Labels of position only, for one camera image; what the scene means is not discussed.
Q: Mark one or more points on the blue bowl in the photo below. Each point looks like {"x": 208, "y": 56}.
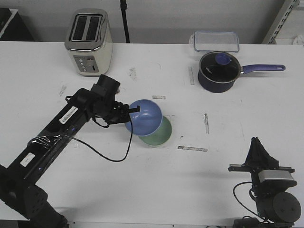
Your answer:
{"x": 147, "y": 120}

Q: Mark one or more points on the white crumpled cloth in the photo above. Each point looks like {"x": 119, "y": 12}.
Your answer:
{"x": 299, "y": 40}

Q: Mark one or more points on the dark blue saucepan with handle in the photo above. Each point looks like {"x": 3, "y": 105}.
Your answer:
{"x": 222, "y": 87}

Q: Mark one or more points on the green bowl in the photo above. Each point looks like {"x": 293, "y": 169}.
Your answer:
{"x": 161, "y": 135}

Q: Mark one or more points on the clear plastic food container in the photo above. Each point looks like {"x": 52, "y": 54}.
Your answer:
{"x": 206, "y": 41}

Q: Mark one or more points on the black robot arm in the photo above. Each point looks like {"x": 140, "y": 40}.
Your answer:
{"x": 276, "y": 208}
{"x": 18, "y": 189}

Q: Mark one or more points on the cream and chrome toaster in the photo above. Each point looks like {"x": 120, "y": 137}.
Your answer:
{"x": 89, "y": 41}

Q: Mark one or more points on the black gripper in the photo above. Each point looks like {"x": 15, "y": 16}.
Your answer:
{"x": 113, "y": 112}
{"x": 266, "y": 188}

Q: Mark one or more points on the grey metal shelf rack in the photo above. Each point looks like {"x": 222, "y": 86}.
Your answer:
{"x": 287, "y": 25}

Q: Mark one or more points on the glass pot lid blue knob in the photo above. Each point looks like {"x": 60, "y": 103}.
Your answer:
{"x": 220, "y": 67}

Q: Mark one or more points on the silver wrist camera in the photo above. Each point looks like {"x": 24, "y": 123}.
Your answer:
{"x": 274, "y": 175}

